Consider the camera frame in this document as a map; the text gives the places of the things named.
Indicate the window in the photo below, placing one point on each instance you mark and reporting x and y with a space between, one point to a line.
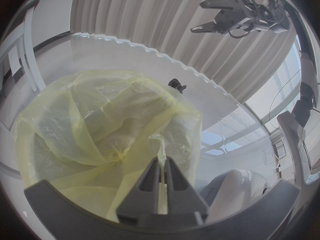
282 84

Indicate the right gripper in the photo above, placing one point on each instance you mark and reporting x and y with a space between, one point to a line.
232 19

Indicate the white trash bin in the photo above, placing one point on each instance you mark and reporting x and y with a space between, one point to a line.
180 134

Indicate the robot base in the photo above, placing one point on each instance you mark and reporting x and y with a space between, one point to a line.
232 184

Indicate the black plastic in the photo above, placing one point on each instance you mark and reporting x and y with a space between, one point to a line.
176 84

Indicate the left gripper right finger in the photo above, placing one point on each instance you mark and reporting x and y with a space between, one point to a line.
182 199

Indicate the yellow plastic bag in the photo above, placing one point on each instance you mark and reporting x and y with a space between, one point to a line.
87 124

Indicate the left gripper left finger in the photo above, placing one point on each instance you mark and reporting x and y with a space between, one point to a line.
142 199

